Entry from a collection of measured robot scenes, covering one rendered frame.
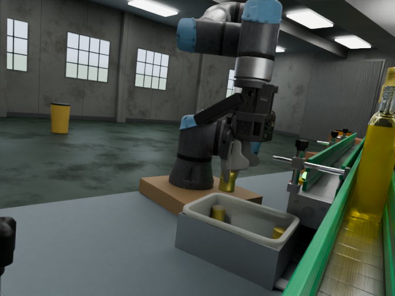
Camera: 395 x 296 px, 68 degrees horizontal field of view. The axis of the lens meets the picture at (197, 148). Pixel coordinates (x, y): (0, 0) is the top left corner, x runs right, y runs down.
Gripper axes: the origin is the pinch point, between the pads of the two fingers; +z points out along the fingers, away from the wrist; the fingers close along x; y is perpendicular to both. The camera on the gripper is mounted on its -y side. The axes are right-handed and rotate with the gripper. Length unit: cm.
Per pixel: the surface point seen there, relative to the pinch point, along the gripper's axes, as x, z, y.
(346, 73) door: 1130, -174, -114
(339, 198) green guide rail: -13.6, -4.4, 22.9
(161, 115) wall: 787, 60, -659
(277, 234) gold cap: 4.2, 11.2, 11.6
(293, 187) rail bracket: 11.6, 2.2, 11.4
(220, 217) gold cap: 5.2, 12.5, -2.7
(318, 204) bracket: 12.0, 4.6, 17.5
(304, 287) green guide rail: -37.6, -4.1, 23.6
